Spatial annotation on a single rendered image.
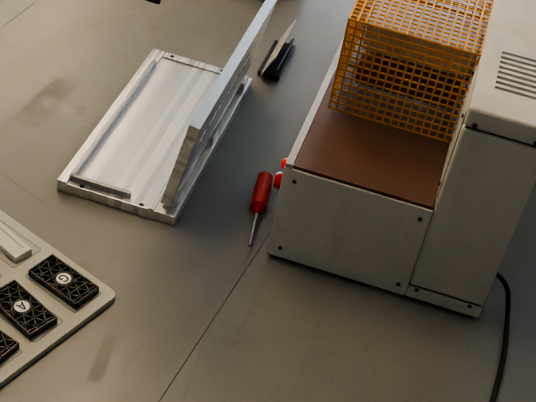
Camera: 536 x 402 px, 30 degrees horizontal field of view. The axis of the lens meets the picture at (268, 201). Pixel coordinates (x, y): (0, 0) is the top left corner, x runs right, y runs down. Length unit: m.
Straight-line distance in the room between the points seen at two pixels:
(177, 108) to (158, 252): 0.36
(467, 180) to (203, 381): 0.47
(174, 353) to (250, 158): 0.48
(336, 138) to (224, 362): 0.39
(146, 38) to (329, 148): 0.66
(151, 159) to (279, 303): 0.37
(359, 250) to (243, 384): 0.29
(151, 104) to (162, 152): 0.14
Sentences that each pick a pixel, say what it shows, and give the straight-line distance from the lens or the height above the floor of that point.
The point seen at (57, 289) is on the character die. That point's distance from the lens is 1.51.
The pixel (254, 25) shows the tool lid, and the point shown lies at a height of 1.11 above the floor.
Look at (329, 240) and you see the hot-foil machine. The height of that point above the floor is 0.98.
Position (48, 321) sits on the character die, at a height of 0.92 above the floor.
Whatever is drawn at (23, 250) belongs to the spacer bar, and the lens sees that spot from 1.57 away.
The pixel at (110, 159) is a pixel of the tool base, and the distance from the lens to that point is 1.73.
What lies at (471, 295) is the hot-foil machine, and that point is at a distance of 1.58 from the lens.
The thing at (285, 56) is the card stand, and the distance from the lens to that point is 2.04.
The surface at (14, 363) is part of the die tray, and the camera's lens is 1.44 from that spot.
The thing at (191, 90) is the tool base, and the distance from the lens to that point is 1.91.
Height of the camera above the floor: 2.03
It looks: 41 degrees down
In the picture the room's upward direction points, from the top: 11 degrees clockwise
